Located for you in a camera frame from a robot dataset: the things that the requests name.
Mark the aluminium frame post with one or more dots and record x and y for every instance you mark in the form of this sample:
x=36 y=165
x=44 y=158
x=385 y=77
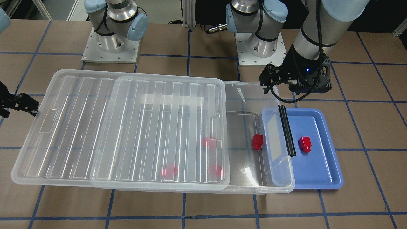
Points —
x=188 y=13

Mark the clear plastic box lid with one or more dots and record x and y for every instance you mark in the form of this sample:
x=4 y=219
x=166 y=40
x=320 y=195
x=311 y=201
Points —
x=59 y=147

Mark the red block picked up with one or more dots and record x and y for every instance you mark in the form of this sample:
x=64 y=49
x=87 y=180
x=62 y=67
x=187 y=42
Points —
x=305 y=144

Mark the blue plastic tray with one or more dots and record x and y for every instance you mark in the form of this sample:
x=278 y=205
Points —
x=319 y=169

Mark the red block near middle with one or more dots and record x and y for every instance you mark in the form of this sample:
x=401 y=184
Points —
x=215 y=171

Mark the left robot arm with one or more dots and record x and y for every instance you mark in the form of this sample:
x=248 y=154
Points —
x=324 y=26

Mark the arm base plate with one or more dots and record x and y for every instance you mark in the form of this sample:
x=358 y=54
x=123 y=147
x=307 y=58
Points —
x=253 y=52
x=110 y=49

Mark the red block near handle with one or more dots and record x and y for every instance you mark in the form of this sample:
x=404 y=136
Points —
x=257 y=142

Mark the black box handle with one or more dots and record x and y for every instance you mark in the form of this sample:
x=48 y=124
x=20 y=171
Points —
x=287 y=131

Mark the red block under lid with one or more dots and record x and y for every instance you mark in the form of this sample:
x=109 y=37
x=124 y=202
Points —
x=169 y=172

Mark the clear plastic storage box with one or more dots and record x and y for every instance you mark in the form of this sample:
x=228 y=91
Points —
x=199 y=137

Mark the red block far middle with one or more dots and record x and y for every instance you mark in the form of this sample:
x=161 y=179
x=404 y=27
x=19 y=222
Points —
x=209 y=143

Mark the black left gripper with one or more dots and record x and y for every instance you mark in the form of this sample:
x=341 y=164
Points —
x=294 y=65

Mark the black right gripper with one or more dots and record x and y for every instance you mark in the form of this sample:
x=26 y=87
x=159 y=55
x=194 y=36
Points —
x=17 y=101

